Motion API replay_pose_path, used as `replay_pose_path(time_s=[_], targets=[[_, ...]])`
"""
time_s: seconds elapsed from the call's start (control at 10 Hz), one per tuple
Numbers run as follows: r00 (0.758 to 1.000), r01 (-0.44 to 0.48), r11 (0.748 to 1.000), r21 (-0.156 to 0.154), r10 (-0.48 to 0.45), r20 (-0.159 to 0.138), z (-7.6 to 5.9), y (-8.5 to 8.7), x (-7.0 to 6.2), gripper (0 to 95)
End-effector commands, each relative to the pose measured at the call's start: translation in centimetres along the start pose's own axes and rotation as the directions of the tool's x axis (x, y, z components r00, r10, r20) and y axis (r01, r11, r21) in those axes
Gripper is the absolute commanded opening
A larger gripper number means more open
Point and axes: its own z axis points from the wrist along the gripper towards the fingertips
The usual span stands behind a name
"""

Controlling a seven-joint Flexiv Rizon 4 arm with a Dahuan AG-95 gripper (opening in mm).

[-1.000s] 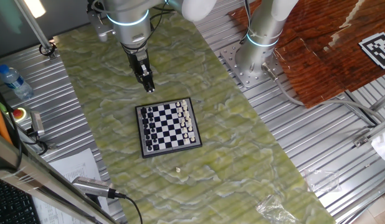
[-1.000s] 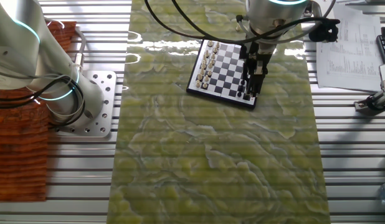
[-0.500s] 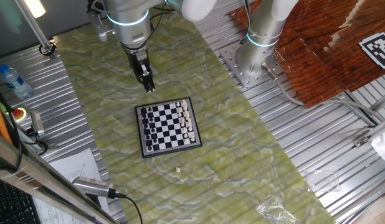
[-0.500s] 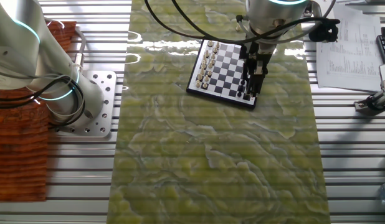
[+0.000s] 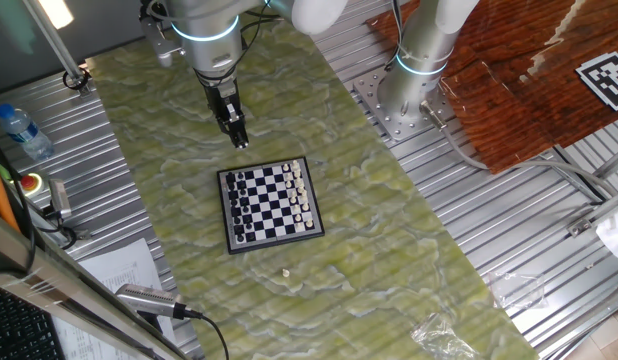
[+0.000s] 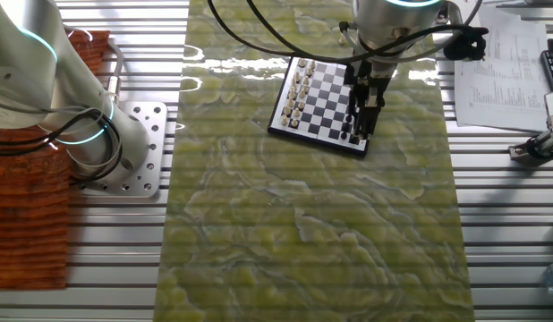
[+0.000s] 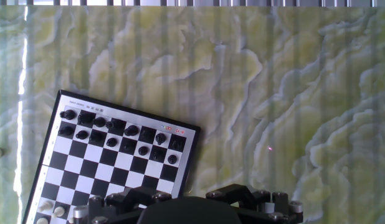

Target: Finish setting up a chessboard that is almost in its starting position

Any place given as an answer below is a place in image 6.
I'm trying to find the green marble patterned mat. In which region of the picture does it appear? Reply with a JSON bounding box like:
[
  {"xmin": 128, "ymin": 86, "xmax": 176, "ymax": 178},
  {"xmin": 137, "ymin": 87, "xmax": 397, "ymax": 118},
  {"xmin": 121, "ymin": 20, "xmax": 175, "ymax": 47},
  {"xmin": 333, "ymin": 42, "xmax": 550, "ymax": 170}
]
[{"xmin": 153, "ymin": 0, "xmax": 477, "ymax": 322}]

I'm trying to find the printed white paper sheet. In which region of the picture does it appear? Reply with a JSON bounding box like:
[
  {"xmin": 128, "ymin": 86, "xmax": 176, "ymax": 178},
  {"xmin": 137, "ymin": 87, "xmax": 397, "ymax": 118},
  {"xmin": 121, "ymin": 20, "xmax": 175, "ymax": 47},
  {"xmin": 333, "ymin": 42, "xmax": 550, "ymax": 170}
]
[{"xmin": 454, "ymin": 3, "xmax": 553, "ymax": 133}]

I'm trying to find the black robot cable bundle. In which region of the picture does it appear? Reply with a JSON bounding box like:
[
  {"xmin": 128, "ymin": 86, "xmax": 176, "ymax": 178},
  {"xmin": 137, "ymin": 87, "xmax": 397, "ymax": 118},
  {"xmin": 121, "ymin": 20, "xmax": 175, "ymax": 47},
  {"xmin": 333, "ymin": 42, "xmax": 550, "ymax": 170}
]
[{"xmin": 0, "ymin": 105, "xmax": 124, "ymax": 182}]

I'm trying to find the black framed magnetic chessboard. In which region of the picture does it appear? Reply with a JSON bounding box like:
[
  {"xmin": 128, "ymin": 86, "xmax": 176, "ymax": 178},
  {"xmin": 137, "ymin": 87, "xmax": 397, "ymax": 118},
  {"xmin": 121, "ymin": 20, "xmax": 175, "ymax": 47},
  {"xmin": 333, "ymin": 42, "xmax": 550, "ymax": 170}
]
[{"xmin": 267, "ymin": 52, "xmax": 386, "ymax": 157}]

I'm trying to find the black camera cable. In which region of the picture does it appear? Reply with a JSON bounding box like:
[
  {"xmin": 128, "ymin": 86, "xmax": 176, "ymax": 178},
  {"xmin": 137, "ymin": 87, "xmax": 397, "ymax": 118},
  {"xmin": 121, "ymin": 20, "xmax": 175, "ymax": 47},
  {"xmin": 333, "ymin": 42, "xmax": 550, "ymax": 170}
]
[{"xmin": 207, "ymin": 0, "xmax": 490, "ymax": 64}]

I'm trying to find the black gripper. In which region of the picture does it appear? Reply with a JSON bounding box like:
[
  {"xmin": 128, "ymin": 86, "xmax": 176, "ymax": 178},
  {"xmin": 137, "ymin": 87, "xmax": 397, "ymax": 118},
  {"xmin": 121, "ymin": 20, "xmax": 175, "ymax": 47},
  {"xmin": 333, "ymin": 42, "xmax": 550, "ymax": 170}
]
[{"xmin": 345, "ymin": 60, "xmax": 396, "ymax": 139}]

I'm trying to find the grey base cable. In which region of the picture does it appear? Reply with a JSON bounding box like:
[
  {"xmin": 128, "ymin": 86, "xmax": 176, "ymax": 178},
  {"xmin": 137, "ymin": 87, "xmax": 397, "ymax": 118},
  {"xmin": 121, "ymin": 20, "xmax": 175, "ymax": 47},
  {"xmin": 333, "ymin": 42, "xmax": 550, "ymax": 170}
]
[{"xmin": 104, "ymin": 38, "xmax": 125, "ymax": 106}]

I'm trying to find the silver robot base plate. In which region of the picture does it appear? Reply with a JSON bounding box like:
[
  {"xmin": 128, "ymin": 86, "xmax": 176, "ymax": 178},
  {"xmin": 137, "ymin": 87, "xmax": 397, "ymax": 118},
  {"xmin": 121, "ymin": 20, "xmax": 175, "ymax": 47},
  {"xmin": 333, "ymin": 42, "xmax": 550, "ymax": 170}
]
[{"xmin": 77, "ymin": 100, "xmax": 169, "ymax": 199}]

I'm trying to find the black and silver camera mount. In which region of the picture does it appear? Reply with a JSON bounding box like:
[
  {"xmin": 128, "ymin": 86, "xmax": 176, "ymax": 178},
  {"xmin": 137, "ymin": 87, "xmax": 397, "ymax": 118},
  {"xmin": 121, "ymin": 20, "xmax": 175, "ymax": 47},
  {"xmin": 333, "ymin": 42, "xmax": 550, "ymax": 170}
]
[{"xmin": 507, "ymin": 129, "xmax": 553, "ymax": 168}]

